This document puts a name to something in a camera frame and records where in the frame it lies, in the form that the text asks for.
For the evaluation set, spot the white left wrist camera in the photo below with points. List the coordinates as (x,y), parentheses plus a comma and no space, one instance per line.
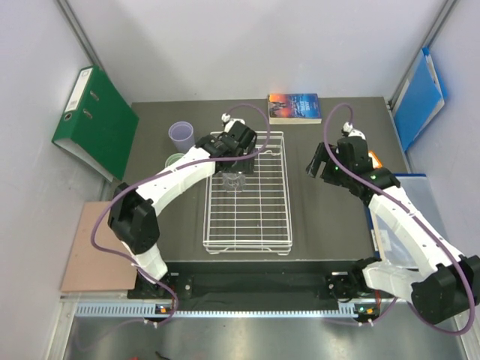
(228,121)

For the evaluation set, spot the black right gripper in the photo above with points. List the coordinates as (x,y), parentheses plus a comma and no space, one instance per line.
(321,155)

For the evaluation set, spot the brown cardboard sheet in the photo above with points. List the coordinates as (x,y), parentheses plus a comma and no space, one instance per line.
(89,269)

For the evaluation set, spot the orange key tag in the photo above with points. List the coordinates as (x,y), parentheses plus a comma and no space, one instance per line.
(376,163)

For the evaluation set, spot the grey cable duct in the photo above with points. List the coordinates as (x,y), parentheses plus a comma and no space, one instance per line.
(155,310)

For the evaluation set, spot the blue folder on wall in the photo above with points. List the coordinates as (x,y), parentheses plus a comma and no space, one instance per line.
(422,96)

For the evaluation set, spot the clear glass cup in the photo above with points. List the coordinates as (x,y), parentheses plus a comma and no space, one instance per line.
(233,182)

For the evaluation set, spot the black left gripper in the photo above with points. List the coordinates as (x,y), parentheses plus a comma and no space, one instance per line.
(247,163)

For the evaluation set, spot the paperback book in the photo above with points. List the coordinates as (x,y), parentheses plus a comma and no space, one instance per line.
(294,109)

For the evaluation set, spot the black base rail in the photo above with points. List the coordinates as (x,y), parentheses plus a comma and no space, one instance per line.
(337,279)

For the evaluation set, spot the tall green cup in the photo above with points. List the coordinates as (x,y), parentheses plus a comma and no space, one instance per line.
(173,158)

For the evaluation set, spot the white wire dish rack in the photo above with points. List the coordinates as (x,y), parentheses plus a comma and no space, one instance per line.
(258,219)

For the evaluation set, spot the tall purple cup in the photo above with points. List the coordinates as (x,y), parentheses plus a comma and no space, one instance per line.
(182,135)

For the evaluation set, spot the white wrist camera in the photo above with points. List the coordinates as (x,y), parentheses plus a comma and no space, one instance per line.
(228,121)
(348,130)

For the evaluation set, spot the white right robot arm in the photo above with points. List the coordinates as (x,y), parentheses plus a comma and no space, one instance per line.
(442,282)

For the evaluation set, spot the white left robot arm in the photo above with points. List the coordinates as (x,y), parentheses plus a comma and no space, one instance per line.
(134,218)

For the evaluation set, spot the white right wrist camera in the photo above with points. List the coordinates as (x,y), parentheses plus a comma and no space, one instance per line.
(348,130)

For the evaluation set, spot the green ring binder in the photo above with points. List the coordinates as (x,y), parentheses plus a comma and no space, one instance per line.
(97,125)

